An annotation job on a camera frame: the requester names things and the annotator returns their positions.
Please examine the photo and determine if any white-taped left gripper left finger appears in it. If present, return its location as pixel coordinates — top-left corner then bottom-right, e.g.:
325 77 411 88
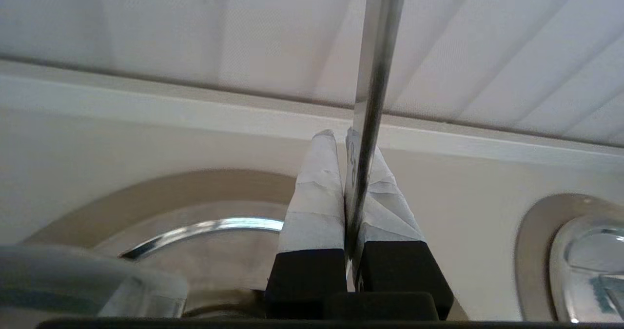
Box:
266 129 348 320

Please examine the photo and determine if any brown round counter ring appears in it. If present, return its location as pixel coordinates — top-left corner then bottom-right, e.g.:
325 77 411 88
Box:
514 194 624 322
19 169 299 252

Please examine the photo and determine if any shiny metal plate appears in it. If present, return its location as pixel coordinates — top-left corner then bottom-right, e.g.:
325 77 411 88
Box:
0 200 288 320

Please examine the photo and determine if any steel ladle hooked handle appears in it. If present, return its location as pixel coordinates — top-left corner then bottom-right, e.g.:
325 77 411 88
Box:
344 0 409 290

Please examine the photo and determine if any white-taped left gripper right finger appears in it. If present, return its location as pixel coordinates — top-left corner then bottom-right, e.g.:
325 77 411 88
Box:
345 127 454 320

